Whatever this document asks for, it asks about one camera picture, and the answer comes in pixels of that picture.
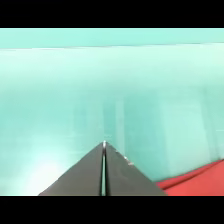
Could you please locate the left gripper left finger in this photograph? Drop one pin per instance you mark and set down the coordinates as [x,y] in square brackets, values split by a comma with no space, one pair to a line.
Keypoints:
[85,176]

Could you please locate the red garment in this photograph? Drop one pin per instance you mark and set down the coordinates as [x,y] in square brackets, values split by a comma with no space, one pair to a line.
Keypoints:
[200,181]

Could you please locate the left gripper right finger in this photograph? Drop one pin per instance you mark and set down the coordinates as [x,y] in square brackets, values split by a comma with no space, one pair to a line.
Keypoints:
[130,176]

